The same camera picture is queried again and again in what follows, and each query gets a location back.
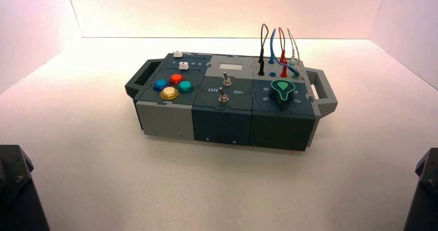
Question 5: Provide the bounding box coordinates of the white jumper wire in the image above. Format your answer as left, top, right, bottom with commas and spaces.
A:
287, 27, 304, 73

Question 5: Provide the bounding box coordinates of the grey and teal task box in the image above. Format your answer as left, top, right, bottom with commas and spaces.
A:
124, 52, 339, 152

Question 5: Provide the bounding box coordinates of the teal push button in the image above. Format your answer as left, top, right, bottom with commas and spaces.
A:
177, 80, 195, 94

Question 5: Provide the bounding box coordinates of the red push button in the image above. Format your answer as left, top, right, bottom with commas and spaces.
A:
169, 73, 185, 86

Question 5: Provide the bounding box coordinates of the yellow push button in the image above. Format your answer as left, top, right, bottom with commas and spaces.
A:
160, 86, 179, 101

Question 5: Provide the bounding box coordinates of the blue push button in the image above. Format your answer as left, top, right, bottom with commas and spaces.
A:
153, 79, 169, 92

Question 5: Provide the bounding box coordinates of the green outlined rotary knob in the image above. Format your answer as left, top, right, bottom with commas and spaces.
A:
269, 80, 296, 107

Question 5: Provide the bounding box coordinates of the black jumper wire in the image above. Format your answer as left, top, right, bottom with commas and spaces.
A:
257, 23, 269, 76

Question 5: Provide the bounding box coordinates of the blue jumper wire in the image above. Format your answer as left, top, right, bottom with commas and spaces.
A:
268, 28, 303, 78

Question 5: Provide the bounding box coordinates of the red jumper wire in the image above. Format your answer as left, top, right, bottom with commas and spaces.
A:
277, 27, 288, 79

